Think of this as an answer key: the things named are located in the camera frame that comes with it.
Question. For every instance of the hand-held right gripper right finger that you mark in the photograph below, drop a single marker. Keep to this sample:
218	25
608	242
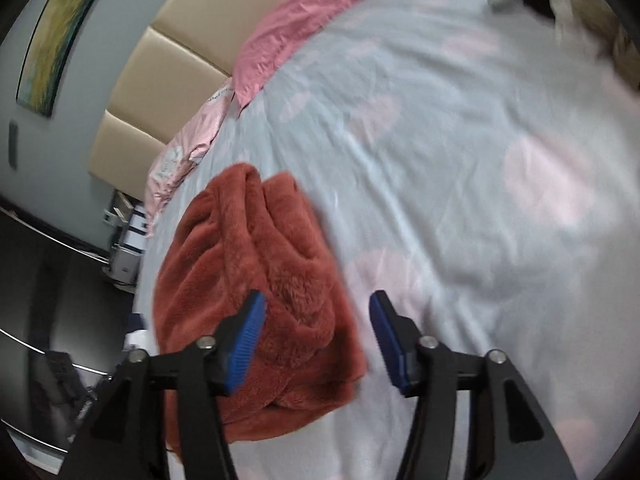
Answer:
387	340

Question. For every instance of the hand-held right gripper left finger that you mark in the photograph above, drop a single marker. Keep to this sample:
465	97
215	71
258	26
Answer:
245	340

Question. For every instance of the rust fleece garment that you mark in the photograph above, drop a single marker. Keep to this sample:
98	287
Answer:
280	260

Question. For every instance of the folded white garment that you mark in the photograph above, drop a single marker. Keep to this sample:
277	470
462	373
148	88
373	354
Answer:
136	339

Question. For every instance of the folded navy garment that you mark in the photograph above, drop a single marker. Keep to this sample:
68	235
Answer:
136	321

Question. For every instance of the grey drawer box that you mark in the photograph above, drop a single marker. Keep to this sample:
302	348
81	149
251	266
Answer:
125	265

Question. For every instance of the black white striped box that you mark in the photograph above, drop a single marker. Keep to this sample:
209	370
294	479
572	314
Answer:
136	225

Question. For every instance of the polka dot bed sheet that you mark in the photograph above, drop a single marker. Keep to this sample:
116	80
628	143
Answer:
475	160

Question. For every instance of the light pink pillow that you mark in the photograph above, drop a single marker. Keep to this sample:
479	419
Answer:
185	145

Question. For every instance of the dark wardrobe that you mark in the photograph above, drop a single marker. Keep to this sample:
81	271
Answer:
40	285

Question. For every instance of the beige padded headboard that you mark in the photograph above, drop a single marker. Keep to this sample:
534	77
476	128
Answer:
190	25

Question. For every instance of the salmon pink pillow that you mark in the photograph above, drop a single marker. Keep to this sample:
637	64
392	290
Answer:
300	15

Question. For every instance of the brownish cloth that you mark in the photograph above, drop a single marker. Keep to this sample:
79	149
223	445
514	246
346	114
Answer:
595	15

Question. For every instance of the wall light switch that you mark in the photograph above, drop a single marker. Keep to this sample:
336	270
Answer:
13	145

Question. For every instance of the wall painting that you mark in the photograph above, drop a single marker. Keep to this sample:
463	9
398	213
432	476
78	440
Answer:
55	45

